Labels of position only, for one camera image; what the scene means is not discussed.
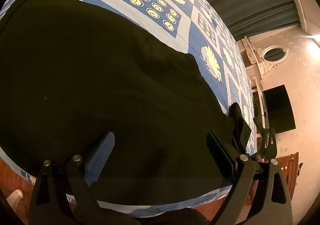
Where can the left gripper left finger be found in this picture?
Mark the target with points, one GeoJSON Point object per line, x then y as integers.
{"type": "Point", "coordinates": [61, 194]}

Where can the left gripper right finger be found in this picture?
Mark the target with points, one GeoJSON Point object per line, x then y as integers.
{"type": "Point", "coordinates": [271, 203]}

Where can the black pants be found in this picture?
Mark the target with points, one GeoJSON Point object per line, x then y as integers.
{"type": "Point", "coordinates": [72, 72]}

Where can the brown wooden door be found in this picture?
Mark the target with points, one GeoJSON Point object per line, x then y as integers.
{"type": "Point", "coordinates": [289, 166]}

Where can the black television screen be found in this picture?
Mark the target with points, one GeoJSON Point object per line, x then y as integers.
{"type": "Point", "coordinates": [279, 109]}

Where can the white dressing table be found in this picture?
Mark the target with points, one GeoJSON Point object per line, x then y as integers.
{"type": "Point", "coordinates": [255, 70]}

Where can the oval white framed mirror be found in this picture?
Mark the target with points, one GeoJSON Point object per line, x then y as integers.
{"type": "Point", "coordinates": [272, 56]}

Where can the blue patterned bed sheet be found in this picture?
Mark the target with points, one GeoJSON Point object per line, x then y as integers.
{"type": "Point", "coordinates": [191, 26]}

